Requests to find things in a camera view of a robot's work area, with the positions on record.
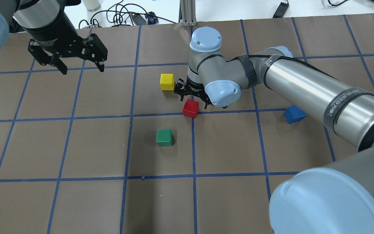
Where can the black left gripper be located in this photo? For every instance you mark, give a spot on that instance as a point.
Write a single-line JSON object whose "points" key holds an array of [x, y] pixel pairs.
{"points": [[50, 33]]}

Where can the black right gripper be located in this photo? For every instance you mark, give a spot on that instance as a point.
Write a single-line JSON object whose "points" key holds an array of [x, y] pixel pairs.
{"points": [[194, 88]]}

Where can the red wooden block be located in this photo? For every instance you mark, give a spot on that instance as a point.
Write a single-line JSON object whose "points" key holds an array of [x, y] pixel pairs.
{"points": [[191, 108]]}

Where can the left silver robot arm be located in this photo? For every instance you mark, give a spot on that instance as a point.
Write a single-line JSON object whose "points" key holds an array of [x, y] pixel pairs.
{"points": [[30, 13]]}

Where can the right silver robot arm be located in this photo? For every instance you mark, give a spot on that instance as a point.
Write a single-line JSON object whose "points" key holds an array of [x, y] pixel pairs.
{"points": [[333, 199]]}

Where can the yellow wooden block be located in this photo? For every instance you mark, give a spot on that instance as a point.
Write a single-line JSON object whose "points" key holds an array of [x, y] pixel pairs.
{"points": [[167, 82]]}

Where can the green wooden block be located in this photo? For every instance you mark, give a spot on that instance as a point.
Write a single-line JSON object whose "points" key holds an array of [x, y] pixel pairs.
{"points": [[164, 137]]}

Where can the blue wooden block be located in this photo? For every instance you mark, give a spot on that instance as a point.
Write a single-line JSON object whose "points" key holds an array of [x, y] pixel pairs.
{"points": [[294, 114]]}

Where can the black power adapter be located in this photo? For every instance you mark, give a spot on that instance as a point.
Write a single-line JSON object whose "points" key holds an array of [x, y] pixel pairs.
{"points": [[281, 10]]}

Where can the aluminium frame post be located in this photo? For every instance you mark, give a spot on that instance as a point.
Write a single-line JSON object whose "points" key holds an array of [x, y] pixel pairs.
{"points": [[187, 12]]}

